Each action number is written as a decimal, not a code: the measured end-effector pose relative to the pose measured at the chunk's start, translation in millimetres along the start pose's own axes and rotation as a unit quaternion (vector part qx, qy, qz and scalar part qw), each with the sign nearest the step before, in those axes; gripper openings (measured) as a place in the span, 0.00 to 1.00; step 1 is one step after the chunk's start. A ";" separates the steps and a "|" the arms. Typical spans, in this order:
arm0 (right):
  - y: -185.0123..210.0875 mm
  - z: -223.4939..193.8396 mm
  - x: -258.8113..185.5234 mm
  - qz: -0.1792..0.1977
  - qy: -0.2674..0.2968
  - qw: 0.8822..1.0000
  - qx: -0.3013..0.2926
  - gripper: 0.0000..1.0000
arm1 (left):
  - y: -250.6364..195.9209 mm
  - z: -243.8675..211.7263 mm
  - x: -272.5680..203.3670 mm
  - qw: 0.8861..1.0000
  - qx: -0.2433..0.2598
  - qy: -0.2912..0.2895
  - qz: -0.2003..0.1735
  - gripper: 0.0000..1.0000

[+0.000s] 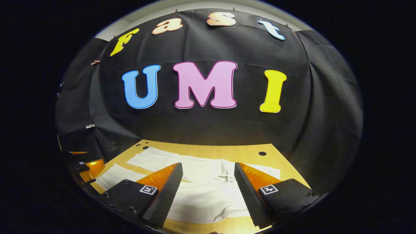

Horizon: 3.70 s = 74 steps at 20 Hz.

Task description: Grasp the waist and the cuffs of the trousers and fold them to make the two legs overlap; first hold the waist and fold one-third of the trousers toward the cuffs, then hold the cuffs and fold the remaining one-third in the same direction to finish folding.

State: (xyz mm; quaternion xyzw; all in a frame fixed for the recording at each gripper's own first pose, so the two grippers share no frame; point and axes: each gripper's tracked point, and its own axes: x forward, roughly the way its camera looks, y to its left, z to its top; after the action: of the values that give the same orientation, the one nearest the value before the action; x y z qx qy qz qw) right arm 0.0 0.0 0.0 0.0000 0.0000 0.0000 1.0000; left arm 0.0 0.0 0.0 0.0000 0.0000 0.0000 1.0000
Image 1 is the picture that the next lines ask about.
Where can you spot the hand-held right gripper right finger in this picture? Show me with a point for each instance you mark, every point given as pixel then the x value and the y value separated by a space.
pixel 248 195

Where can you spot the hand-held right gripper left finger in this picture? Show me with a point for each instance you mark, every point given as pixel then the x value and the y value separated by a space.
pixel 167 195

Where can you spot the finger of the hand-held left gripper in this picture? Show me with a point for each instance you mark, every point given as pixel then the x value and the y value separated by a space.
pixel 94 169
pixel 78 152

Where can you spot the white jeans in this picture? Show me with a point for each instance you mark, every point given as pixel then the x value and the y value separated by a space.
pixel 201 198

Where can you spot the black backdrop cloth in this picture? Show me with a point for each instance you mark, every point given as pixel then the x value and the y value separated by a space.
pixel 227 130

